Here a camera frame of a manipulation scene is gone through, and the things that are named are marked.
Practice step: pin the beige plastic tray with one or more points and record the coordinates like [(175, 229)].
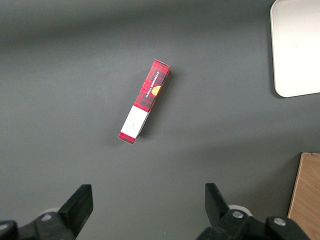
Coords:
[(297, 50)]

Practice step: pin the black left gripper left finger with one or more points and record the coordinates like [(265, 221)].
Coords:
[(75, 212)]

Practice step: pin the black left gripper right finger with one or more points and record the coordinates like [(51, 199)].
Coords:
[(220, 215)]

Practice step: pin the red plaid shortbread box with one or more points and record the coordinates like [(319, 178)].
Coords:
[(147, 100)]

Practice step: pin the wooden drawer cabinet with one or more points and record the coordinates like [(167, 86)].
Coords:
[(307, 200)]

